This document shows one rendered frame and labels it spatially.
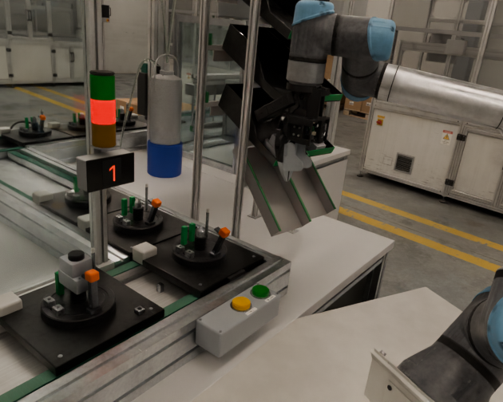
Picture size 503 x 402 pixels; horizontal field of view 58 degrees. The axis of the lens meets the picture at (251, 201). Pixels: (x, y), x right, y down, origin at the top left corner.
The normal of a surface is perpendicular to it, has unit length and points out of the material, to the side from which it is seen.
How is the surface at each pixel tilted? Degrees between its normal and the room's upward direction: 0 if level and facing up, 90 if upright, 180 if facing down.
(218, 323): 0
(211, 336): 90
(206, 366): 0
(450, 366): 27
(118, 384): 90
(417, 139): 90
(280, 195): 45
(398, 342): 1
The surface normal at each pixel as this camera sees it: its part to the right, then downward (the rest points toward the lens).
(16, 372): 0.09, -0.93
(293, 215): 0.53, -0.43
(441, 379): -0.17, -0.70
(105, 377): 0.78, 0.29
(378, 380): -0.88, 0.09
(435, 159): -0.68, 0.20
